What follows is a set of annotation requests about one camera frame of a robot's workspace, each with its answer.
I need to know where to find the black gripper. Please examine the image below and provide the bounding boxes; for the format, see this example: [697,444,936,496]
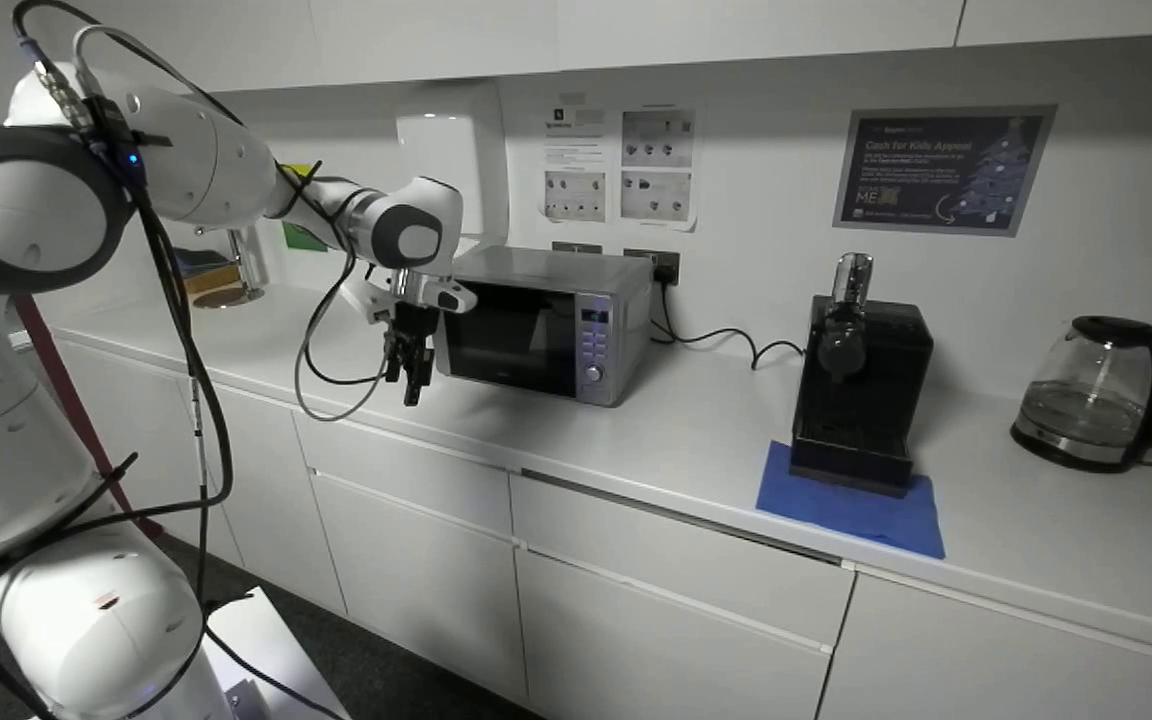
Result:
[380,301,445,409]

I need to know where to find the silver microwave black door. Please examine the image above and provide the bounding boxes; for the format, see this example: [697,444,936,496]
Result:
[430,243,661,413]

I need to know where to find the narrow white drawer front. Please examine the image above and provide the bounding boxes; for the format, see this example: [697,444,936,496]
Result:
[290,409,525,538]

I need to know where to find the white paper towel dispenser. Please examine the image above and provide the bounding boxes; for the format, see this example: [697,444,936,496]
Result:
[394,78,512,253]

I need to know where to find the clear container brown contents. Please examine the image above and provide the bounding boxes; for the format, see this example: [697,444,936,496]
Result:
[177,215,275,315]

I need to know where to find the narrow white base cabinet door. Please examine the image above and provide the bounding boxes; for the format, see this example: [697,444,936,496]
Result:
[307,473,531,707]

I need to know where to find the white notice poster with logo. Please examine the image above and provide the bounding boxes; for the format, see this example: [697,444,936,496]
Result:
[541,101,615,227]

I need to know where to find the white sheet with photos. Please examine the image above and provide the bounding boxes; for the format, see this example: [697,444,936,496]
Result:
[619,106,700,171]
[615,166,697,227]

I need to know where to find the wide white drawer front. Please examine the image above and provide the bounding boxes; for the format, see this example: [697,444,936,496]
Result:
[510,469,862,656]

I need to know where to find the wide white base cabinet door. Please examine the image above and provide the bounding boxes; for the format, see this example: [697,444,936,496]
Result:
[512,545,836,720]

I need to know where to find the black coffee machine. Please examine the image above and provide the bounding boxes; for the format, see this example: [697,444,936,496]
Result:
[785,248,940,500]

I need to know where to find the blue mat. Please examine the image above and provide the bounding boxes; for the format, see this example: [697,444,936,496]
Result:
[754,436,952,562]

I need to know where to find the dark framed sign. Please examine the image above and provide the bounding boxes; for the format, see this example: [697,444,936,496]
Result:
[834,103,1059,241]

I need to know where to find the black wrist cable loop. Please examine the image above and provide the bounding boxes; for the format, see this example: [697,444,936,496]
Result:
[290,243,398,393]

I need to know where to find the black arm base cable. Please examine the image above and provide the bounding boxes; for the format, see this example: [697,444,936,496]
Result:
[72,95,241,606]

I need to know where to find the black microwave power cable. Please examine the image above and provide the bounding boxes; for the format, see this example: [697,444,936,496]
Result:
[645,271,815,381]

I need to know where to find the white wall cabinet door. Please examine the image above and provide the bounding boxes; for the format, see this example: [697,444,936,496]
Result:
[552,0,970,76]
[952,0,1152,52]
[222,0,564,95]

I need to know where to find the black forearm cable arc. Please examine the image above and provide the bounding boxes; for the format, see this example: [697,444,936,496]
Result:
[7,0,328,183]

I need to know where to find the glass kettle black handle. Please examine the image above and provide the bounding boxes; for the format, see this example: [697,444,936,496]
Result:
[1008,310,1152,476]

